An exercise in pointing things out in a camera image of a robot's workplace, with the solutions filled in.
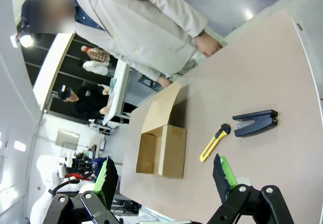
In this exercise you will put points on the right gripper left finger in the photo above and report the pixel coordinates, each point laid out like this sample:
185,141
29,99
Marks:
108,183

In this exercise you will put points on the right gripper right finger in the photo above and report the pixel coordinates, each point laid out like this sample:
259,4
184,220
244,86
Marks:
222,183

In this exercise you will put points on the brown cardboard box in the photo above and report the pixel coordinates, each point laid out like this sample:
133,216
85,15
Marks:
174,150

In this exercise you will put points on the person's left forearm beige sleeve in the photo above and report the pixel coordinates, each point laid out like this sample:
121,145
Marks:
184,17

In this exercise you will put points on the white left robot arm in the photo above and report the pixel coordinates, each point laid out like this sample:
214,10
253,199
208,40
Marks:
45,168

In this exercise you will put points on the person's right hand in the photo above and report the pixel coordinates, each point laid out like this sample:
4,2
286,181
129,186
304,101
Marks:
165,82

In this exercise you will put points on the person's left hand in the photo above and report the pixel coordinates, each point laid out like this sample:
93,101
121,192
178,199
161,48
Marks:
208,45

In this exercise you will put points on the yellow black utility knife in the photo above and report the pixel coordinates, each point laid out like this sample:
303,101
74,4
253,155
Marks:
213,144

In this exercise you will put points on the black stapler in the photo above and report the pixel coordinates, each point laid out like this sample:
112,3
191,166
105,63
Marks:
255,126

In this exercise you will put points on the bystander in black with cap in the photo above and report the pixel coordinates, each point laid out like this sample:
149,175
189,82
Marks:
84,100

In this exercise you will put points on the long white background table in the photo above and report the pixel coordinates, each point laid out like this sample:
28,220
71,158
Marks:
118,92

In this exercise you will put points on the bystander in plaid shirt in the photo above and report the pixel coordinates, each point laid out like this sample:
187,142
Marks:
97,57

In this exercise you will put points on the black wristwatch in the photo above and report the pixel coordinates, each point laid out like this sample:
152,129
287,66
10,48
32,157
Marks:
201,33

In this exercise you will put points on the person torso beige coat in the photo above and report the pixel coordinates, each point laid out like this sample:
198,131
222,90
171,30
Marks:
136,24

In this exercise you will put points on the bright ceiling lamp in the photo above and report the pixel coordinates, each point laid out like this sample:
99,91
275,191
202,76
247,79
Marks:
26,41

